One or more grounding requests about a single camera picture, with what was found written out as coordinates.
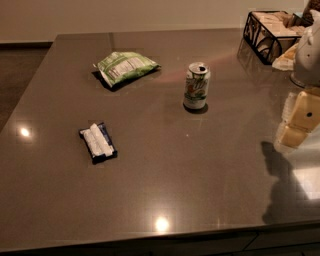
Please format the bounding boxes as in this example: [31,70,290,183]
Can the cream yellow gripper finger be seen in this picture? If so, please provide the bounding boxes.
[278,87,320,148]

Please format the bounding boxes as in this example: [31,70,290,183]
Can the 7up soda can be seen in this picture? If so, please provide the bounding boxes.
[183,62,211,110]

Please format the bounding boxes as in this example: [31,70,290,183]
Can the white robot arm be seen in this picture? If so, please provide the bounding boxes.
[276,10,320,149]

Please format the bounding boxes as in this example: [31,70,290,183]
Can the green jalapeno chip bag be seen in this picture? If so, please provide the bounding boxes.
[94,52,160,88]

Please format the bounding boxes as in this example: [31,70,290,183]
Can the blue white snack packet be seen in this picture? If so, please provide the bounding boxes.
[79,123,118,164]

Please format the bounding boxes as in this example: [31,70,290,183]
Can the black wire basket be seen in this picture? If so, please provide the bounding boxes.
[243,11,311,65]

